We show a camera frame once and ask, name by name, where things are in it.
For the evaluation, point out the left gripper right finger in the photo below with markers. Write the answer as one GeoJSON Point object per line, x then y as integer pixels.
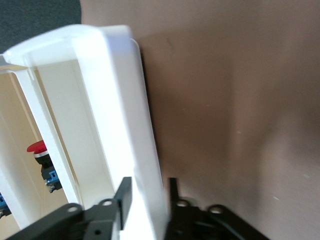
{"type": "Point", "coordinates": [190, 225]}

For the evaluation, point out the white drawer cabinet shell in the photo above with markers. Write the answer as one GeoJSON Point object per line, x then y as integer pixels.
{"type": "Point", "coordinates": [50, 42]}

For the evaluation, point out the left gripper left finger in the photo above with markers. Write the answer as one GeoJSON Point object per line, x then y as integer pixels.
{"type": "Point", "coordinates": [105, 220]}

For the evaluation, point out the red push button switch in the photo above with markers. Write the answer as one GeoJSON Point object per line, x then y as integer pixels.
{"type": "Point", "coordinates": [37, 147]}

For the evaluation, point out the blue-black push button switch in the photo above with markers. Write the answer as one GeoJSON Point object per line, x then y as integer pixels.
{"type": "Point", "coordinates": [3, 203]}

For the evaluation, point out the brown table cover mat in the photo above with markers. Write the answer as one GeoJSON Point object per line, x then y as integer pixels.
{"type": "Point", "coordinates": [225, 100]}

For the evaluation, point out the white cabinet drawer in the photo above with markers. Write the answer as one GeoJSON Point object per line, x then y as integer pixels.
{"type": "Point", "coordinates": [8, 180]}
{"type": "Point", "coordinates": [140, 150]}
{"type": "Point", "coordinates": [41, 120]}

